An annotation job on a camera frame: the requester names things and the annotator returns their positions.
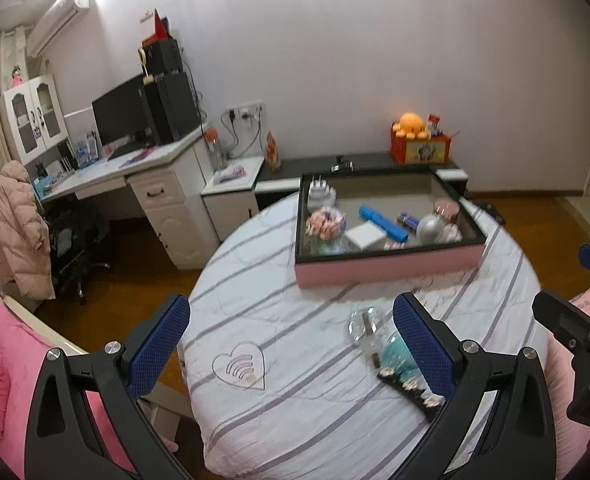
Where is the clear glass container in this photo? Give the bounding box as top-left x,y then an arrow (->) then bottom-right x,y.
345,307 -> 401,358

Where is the black speaker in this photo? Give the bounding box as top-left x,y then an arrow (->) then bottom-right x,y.
139,37 -> 183,76

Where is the pink puffer jacket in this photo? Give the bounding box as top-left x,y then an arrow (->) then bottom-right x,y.
0,161 -> 57,301

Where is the white desk with drawers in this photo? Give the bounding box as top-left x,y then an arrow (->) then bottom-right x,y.
35,125 -> 221,270

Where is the pink box with black rim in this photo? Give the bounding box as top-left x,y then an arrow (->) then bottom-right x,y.
295,169 -> 490,290

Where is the white square adapter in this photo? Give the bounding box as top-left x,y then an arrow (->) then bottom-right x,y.
345,222 -> 383,250

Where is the black keyboard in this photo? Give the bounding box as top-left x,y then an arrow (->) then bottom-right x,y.
108,142 -> 151,160

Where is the red storage box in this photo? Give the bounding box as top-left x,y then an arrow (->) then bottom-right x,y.
390,127 -> 452,165

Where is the orange octopus plush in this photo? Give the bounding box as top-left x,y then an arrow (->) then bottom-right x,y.
392,112 -> 431,140

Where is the white hutch cabinet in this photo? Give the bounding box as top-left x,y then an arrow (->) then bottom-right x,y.
0,74 -> 67,166

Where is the white plug charger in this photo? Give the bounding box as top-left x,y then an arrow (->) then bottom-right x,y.
307,175 -> 337,211

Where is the black slipper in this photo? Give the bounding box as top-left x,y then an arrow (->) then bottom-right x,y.
475,201 -> 506,225

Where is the black rhinestone hair clip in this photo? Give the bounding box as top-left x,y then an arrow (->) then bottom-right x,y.
372,355 -> 443,418

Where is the white nightstand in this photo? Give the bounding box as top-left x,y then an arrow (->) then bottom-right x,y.
201,156 -> 266,246

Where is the teal silicone face brush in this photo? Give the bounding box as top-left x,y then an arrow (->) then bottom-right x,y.
375,335 -> 421,378

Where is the cream bed frame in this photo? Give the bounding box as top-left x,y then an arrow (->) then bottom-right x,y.
2,295 -> 181,456

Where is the black computer tower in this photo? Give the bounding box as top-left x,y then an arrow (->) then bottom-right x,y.
142,71 -> 202,145

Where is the black power cable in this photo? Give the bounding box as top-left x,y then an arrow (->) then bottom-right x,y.
220,110 -> 241,158

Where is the white instant camera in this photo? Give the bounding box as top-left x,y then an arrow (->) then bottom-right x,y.
416,215 -> 448,243

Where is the black office chair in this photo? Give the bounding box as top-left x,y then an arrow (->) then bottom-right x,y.
40,195 -> 112,306

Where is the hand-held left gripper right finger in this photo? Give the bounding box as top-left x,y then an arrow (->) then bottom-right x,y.
392,292 -> 558,480

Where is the pink blanket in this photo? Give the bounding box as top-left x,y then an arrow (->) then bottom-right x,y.
0,290 -> 136,480

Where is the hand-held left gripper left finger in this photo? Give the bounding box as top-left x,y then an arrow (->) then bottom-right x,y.
24,294 -> 192,480

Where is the red white desk calendar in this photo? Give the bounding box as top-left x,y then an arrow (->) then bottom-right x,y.
140,9 -> 171,46

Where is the blue comb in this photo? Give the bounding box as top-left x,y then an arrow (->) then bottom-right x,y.
359,205 -> 408,243

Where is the pink printed cloth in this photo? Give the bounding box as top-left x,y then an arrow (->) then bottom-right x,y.
545,280 -> 590,480

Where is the pink block donut toy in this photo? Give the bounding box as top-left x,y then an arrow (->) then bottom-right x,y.
306,208 -> 348,241

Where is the black monitor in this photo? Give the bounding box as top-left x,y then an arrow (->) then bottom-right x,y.
92,74 -> 148,147

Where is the wall power outlet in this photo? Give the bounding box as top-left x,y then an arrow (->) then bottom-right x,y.
226,101 -> 267,121

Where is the white air conditioner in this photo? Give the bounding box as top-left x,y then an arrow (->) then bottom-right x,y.
28,0 -> 92,58

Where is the clear bottle with orange cap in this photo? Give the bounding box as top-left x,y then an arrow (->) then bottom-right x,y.
205,127 -> 227,171

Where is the rose gold jar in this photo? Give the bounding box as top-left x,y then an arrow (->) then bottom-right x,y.
434,199 -> 460,223

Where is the orange snack bag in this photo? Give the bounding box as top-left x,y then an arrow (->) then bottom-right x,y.
265,131 -> 283,173

